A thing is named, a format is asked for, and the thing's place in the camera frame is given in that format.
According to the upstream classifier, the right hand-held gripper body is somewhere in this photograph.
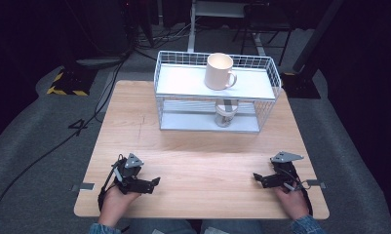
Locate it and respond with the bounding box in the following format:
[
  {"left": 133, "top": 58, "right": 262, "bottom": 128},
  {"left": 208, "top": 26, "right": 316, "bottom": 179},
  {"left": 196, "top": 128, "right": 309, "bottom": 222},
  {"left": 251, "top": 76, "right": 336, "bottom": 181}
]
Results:
[{"left": 269, "top": 150, "right": 305, "bottom": 193}]

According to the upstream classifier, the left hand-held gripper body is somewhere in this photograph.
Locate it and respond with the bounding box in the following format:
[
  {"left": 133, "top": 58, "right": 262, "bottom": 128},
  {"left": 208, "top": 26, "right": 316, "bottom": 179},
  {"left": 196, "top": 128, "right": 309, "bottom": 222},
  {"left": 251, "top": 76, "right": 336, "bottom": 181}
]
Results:
[{"left": 112, "top": 152, "right": 152, "bottom": 195}]

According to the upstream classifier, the glass jar with white lid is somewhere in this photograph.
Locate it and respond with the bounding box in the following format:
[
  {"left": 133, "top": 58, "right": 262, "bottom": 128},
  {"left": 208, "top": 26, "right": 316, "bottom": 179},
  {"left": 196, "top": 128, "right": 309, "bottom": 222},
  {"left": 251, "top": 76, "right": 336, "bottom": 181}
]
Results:
[{"left": 214, "top": 98, "right": 240, "bottom": 129}]

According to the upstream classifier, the white wire shelf rack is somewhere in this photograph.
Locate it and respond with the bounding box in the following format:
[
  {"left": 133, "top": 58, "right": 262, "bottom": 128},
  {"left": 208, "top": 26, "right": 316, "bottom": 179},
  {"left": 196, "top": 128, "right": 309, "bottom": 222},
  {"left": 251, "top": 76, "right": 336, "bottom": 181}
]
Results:
[{"left": 153, "top": 50, "right": 282, "bottom": 134}]

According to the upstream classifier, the white cup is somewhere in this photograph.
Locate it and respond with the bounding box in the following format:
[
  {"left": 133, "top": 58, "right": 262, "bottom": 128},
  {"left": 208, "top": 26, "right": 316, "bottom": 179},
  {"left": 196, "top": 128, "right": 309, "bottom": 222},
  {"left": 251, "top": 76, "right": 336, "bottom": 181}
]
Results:
[{"left": 204, "top": 52, "right": 238, "bottom": 92}]

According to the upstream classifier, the person's right hand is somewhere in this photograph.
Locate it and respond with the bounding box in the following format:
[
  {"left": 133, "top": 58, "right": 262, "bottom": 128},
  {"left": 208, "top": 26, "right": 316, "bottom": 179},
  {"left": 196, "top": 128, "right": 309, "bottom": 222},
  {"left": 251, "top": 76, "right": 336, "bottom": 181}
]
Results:
[{"left": 273, "top": 185, "right": 311, "bottom": 222}]

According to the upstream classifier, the person's left hand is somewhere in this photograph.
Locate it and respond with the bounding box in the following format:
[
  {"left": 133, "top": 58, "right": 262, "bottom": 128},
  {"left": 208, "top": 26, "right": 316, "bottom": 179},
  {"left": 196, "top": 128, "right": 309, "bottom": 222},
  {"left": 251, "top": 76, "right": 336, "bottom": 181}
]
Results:
[{"left": 98, "top": 185, "right": 141, "bottom": 229}]

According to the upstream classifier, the grey tape strip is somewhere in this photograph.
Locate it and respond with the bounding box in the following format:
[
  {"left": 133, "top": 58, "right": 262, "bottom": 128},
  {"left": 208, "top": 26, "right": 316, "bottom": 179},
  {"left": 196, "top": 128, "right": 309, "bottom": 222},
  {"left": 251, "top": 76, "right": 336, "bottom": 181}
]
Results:
[
  {"left": 305, "top": 178, "right": 327, "bottom": 190},
  {"left": 70, "top": 182, "right": 96, "bottom": 192}
]

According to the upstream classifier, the black stand with pole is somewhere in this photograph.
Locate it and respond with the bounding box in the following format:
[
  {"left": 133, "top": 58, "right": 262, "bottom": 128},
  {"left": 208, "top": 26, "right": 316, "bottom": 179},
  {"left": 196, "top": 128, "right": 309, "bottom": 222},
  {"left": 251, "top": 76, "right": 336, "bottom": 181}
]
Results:
[{"left": 280, "top": 0, "right": 346, "bottom": 99}]

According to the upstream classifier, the black and yellow stand base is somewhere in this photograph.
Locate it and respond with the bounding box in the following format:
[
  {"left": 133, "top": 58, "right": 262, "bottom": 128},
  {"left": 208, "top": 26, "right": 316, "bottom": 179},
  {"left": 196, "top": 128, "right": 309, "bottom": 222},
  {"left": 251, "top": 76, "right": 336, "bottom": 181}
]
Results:
[{"left": 46, "top": 65, "right": 98, "bottom": 98}]

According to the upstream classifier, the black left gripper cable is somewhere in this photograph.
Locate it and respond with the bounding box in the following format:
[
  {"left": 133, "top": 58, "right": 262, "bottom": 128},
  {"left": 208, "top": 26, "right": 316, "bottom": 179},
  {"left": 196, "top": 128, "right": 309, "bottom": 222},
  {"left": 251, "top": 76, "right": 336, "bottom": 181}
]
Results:
[{"left": 97, "top": 154, "right": 125, "bottom": 213}]

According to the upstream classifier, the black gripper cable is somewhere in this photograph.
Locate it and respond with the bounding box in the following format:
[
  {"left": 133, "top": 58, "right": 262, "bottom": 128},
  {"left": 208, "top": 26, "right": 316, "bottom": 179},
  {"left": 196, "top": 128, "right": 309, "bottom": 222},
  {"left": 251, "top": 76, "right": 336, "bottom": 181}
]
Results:
[
  {"left": 97, "top": 154, "right": 125, "bottom": 213},
  {"left": 289, "top": 167, "right": 314, "bottom": 217}
]

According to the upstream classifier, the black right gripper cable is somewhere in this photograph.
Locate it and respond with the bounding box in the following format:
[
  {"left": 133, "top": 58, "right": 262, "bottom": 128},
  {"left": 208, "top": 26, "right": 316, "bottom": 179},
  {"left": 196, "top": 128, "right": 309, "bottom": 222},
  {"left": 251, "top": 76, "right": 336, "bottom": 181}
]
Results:
[{"left": 289, "top": 167, "right": 314, "bottom": 217}]

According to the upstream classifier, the long black floor cable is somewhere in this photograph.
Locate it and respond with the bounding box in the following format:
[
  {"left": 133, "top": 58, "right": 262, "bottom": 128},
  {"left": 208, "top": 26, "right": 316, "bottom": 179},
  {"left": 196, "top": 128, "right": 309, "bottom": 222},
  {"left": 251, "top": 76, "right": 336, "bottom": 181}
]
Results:
[{"left": 0, "top": 53, "right": 130, "bottom": 234}]

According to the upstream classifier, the bundle of floor cables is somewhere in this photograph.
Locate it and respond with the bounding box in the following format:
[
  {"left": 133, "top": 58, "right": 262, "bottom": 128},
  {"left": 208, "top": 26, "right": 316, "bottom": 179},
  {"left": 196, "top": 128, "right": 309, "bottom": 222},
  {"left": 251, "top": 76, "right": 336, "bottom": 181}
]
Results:
[{"left": 131, "top": 18, "right": 193, "bottom": 62}]

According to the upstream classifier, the black metal chair frame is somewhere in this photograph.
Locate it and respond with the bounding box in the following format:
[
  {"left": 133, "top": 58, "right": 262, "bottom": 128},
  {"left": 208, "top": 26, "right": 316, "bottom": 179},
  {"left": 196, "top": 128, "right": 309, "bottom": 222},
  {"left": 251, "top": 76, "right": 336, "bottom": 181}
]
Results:
[{"left": 231, "top": 2, "right": 295, "bottom": 67}]

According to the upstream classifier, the white metal desk frame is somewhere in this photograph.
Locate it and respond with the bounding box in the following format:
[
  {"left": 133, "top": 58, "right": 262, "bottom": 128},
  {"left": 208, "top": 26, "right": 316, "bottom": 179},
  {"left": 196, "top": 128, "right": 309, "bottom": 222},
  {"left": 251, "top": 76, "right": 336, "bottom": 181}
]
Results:
[{"left": 186, "top": 0, "right": 267, "bottom": 57}]

